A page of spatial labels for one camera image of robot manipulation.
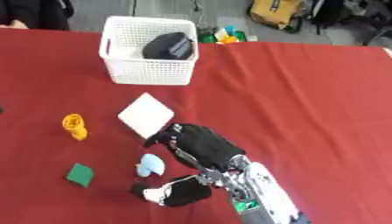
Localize colourful toy pile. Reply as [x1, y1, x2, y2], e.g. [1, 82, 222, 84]
[197, 25, 259, 45]

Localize yellow toy cup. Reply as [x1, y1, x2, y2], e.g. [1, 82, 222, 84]
[61, 113, 89, 142]

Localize person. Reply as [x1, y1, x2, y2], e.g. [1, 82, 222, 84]
[0, 0, 75, 32]

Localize green square block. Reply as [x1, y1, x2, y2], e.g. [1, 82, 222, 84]
[64, 163, 97, 188]

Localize yellow bag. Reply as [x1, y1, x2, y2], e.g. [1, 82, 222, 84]
[246, 0, 305, 30]

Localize black pouch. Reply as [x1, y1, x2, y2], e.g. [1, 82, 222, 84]
[141, 31, 196, 61]

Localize white perforated plastic basket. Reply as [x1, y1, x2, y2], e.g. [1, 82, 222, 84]
[98, 15, 201, 87]

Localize black bag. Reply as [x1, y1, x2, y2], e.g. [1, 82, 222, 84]
[304, 0, 392, 33]

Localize light blue soft toy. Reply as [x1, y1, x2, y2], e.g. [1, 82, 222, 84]
[135, 153, 167, 179]

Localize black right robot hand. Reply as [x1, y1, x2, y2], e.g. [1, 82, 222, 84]
[129, 122, 249, 208]

